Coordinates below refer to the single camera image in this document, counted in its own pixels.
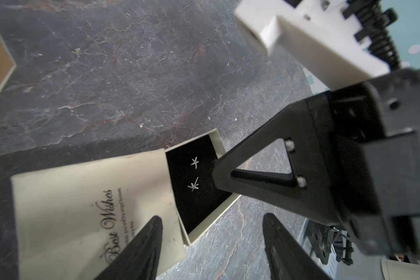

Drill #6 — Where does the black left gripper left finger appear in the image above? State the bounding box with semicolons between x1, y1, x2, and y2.
96;216;163;280

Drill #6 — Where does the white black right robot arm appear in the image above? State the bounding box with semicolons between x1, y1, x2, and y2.
212;1;420;265

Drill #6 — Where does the silver star stud earring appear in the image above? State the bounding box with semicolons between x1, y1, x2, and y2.
191;156;199;170

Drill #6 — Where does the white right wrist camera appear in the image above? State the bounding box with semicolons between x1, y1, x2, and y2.
234;1;390;91

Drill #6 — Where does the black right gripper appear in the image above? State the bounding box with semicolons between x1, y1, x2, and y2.
212;68;420;259

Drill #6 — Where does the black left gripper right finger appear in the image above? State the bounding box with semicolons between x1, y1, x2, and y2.
262;213;330;280

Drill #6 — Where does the small cream printed gift box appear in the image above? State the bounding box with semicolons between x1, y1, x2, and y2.
10;129;238;280

